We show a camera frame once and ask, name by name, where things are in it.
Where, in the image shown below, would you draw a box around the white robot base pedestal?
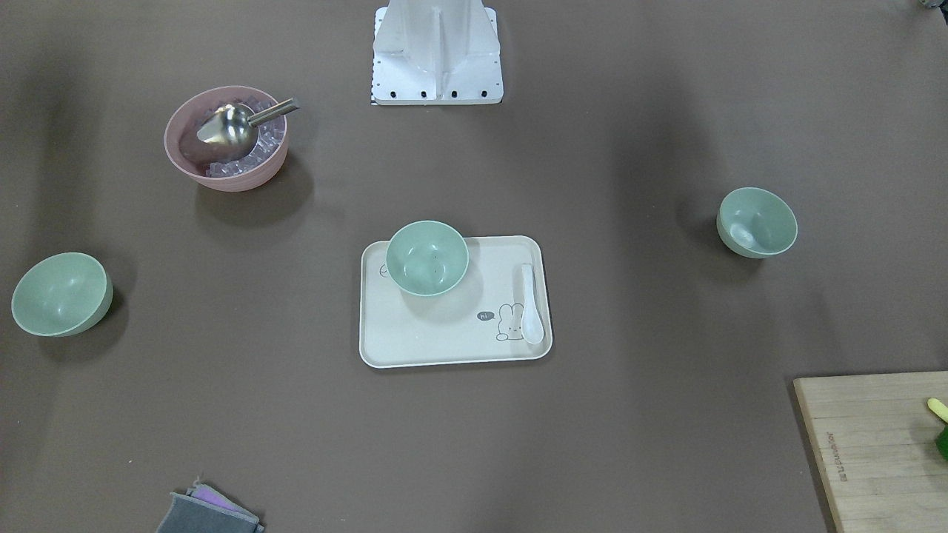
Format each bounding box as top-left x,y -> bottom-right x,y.
370,1 -> 504,106

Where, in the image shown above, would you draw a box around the pink bowl with ice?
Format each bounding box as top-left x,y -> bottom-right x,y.
164,85 -> 289,192

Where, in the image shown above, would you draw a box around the green lime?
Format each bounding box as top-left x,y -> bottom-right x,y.
935,426 -> 948,461

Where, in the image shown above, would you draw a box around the white ceramic spoon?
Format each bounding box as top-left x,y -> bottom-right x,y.
521,264 -> 544,345

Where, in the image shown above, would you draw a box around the green bowl on tray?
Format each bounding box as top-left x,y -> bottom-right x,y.
385,220 -> 470,297

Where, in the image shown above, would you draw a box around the yellow plastic knife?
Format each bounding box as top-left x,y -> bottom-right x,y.
927,398 -> 948,424

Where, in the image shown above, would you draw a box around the wooden cutting board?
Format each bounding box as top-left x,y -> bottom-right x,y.
793,371 -> 947,532

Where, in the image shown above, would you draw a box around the grey and purple cloths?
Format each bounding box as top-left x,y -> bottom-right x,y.
156,482 -> 265,532

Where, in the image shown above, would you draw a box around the metal ice scoop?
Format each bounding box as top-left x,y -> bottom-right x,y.
196,98 -> 299,149

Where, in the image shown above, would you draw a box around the green bowl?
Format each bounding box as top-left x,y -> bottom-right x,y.
715,187 -> 798,259
11,252 -> 114,338
385,220 -> 470,297

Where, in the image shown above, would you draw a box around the cream rabbit serving tray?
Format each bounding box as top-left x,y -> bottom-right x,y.
358,235 -> 554,369

